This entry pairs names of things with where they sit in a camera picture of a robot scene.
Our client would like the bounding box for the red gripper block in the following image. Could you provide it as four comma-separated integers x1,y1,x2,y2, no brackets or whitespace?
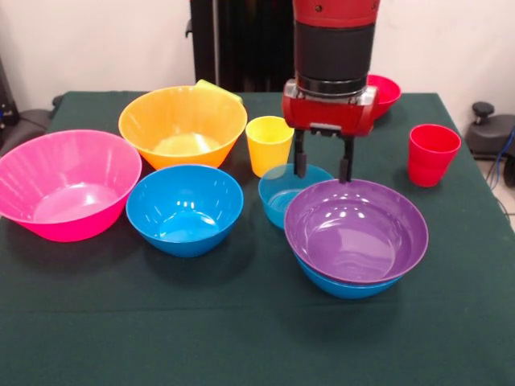
281,79,381,185

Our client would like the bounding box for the small teal blue bowl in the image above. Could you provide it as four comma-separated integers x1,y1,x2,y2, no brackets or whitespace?
257,162,336,231

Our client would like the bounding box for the purple plastic bowl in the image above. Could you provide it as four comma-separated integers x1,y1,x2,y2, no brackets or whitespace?
283,178,430,286

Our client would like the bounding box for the blue plastic bowl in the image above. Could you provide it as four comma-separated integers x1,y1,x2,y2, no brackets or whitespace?
126,164,245,259
295,253,403,301

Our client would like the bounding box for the green plastic cup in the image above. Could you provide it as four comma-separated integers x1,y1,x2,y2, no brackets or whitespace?
195,78,245,105

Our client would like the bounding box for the large orange plastic bowl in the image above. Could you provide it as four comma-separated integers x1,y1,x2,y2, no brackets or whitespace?
117,85,249,170

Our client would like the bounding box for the black computer tower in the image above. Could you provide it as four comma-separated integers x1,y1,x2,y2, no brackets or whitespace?
0,55,21,130

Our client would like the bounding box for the yellow plastic cup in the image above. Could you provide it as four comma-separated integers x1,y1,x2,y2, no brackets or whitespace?
245,115,296,179

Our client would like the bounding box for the small red plastic bowl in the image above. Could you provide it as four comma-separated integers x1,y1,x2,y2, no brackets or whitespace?
365,74,402,121

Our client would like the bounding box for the red plastic cup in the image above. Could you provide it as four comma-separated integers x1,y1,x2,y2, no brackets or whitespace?
407,123,463,188

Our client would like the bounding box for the dark green tablecloth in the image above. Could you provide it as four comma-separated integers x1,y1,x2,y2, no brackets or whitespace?
0,90,515,386

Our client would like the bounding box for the large pink plastic bowl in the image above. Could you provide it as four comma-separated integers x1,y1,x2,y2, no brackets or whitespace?
0,129,143,243

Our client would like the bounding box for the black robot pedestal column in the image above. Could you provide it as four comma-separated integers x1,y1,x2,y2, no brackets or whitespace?
184,0,299,94

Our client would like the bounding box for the blue cable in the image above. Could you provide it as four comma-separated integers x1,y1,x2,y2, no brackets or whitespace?
485,124,515,192

